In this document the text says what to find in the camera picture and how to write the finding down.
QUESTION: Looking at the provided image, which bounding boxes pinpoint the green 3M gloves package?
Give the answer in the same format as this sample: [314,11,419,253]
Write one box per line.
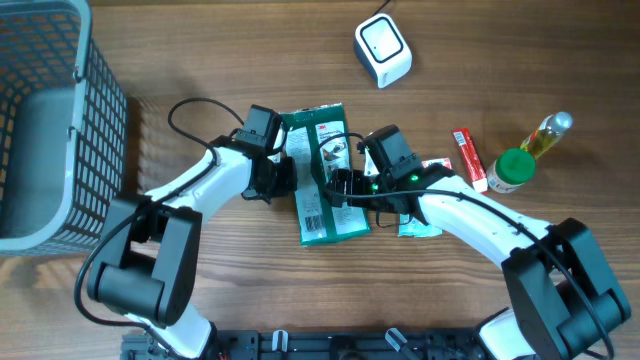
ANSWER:
[283,103,370,247]

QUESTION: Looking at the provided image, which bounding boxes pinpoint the grey plastic mesh basket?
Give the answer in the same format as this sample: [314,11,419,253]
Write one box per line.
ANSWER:
[1,1,128,256]

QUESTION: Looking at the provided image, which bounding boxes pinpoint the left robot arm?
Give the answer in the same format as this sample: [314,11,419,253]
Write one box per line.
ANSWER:
[74,105,296,359]

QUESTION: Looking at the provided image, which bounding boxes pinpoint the right black camera cable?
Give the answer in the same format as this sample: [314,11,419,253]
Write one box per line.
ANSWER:
[309,131,615,360]

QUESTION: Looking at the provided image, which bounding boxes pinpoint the pale green wipes packet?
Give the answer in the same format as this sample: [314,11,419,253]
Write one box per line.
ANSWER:
[398,214,442,238]

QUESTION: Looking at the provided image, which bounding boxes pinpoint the red sachet packet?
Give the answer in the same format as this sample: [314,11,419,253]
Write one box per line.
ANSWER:
[452,128,488,193]

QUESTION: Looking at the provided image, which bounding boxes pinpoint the green lid white jar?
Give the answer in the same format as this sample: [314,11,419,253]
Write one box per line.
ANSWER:
[486,148,536,193]

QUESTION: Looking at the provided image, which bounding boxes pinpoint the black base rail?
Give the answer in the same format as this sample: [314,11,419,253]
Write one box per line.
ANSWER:
[119,327,501,360]

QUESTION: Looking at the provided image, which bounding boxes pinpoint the white barcode scanner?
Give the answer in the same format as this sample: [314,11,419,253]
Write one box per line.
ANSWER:
[353,13,413,89]

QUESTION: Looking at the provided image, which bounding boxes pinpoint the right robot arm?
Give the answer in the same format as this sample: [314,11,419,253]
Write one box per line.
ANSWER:
[312,125,631,359]

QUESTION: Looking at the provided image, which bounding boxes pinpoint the yellow liquid clear bottle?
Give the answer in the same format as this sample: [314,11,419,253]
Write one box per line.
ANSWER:
[520,111,573,159]

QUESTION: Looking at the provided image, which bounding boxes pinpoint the orange Kleenex tissue pack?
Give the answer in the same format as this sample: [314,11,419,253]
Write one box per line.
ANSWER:
[422,158,452,169]

